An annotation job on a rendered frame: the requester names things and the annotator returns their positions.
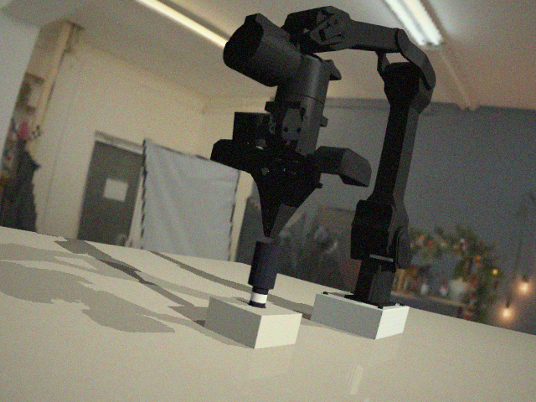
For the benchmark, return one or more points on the beige rectangular block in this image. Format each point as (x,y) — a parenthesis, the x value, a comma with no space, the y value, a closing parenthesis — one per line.
(235,318)

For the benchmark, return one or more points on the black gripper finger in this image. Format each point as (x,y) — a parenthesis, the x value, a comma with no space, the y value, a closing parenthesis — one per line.
(292,189)
(266,187)

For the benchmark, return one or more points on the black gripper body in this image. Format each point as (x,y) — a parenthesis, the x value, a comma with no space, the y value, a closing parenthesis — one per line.
(351,167)

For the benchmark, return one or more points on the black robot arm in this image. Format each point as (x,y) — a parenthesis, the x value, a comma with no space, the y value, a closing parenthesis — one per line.
(284,56)

